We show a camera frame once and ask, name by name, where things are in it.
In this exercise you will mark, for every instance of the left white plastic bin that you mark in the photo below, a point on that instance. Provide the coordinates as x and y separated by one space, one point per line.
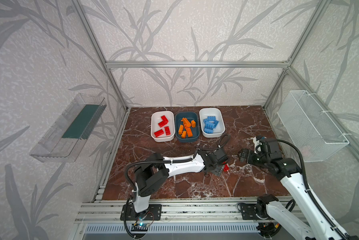
155 119

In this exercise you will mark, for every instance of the red lego brick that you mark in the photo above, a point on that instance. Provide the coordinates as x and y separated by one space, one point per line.
161 123
167 131
226 168
159 133
164 120

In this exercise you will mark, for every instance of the white plastic bin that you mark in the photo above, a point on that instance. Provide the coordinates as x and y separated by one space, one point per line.
155 119
220 129

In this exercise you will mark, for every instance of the white wire mesh basket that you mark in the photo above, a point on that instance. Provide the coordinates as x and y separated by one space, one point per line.
310 127

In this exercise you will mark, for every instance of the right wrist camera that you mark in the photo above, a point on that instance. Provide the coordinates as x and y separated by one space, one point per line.
257 143

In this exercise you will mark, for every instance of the left green circuit board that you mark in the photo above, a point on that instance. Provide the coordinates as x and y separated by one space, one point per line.
139 227

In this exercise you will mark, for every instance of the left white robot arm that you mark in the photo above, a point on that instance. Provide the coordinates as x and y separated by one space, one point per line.
147 177

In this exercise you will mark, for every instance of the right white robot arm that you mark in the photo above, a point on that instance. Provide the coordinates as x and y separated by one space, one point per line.
284 161

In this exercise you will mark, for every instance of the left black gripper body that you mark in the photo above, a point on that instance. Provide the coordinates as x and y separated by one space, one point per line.
217 169

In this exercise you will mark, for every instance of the right white plastic bin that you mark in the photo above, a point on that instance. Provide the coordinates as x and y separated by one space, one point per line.
220 129

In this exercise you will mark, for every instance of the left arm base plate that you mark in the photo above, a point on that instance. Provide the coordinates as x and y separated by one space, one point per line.
153 213

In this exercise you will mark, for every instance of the aluminium cage frame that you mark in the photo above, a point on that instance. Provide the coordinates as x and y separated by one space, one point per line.
305 89

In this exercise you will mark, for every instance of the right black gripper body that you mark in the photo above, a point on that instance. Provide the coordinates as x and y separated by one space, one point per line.
244 154

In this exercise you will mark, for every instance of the clear plastic wall tray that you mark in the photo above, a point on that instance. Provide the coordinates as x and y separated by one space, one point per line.
66 138

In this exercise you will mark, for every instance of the right wiring bundle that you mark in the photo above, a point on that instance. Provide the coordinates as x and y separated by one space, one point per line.
268 228

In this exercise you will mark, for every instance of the teal plastic bin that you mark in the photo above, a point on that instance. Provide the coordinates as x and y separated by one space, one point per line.
196 131

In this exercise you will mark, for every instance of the long orange lego brick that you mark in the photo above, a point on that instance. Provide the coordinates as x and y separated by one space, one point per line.
186 123

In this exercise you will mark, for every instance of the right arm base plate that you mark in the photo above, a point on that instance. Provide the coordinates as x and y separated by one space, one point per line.
248 211

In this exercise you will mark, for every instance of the blue lego brick front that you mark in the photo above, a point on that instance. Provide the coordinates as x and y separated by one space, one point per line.
215 124

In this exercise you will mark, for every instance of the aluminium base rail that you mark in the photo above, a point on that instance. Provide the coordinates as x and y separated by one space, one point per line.
213 210

